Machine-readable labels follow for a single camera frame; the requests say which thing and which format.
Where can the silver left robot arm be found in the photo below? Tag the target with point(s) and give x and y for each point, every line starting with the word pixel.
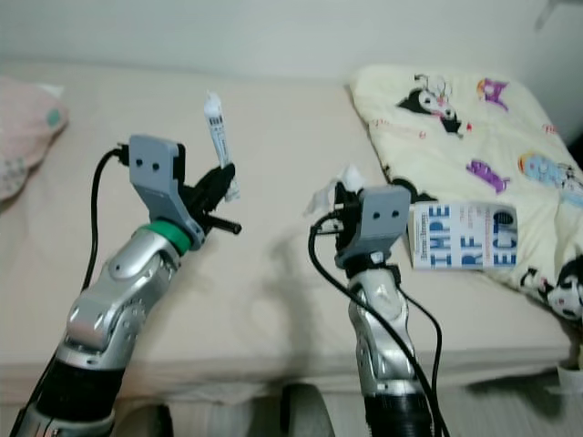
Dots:
pixel 118 291

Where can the pink pillow with orange dots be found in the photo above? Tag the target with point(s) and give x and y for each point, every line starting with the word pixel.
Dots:
pixel 27 127

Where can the grey robot right leg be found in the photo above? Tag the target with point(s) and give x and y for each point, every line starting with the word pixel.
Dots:
pixel 308 414

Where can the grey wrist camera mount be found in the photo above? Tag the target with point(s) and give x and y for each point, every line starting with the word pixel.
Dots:
pixel 383 214
pixel 153 168

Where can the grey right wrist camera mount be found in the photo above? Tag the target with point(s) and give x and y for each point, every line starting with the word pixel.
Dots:
pixel 383 214

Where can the cream cartoon print quilt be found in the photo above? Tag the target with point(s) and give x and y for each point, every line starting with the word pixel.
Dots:
pixel 501 127

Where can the white printed tube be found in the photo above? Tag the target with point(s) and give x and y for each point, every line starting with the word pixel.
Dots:
pixel 218 127

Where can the white tissue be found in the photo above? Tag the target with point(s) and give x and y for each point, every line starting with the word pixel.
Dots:
pixel 353 175

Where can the white book with blue letters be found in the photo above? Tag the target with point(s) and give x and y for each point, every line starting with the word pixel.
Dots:
pixel 465 237

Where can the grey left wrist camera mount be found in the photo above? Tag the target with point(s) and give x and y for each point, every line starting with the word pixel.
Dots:
pixel 153 168

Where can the cream sheeted mattress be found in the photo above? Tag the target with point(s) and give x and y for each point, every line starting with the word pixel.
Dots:
pixel 273 300

